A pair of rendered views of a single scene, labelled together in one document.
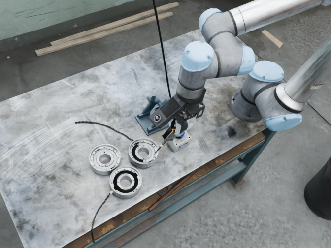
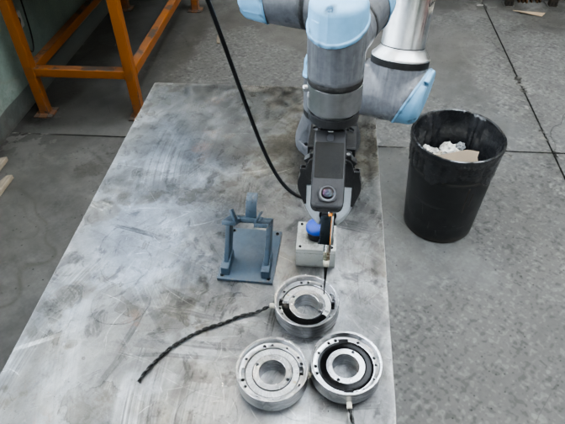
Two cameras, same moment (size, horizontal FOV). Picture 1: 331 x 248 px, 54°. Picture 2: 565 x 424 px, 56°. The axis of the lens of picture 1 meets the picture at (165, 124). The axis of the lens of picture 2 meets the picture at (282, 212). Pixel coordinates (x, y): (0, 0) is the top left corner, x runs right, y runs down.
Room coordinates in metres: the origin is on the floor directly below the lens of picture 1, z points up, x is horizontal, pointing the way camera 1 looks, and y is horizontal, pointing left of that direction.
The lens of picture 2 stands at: (0.18, 0.42, 1.53)
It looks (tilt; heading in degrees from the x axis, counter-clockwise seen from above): 43 degrees down; 320
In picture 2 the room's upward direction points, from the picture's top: 1 degrees counter-clockwise
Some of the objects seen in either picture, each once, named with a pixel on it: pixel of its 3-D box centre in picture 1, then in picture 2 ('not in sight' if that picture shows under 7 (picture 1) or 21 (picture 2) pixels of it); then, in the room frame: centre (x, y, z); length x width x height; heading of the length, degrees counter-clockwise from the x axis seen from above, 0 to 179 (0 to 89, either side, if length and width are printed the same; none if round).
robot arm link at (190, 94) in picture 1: (189, 84); (332, 94); (0.62, -0.04, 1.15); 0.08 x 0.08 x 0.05
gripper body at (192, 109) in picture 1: (187, 102); (332, 140); (0.62, -0.05, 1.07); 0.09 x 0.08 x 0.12; 131
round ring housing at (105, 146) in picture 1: (105, 160); (272, 374); (0.50, 0.18, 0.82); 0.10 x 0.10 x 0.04
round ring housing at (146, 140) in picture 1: (143, 153); (306, 307); (0.56, 0.05, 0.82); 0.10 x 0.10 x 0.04
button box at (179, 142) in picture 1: (179, 137); (316, 241); (0.65, -0.06, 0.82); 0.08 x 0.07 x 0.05; 134
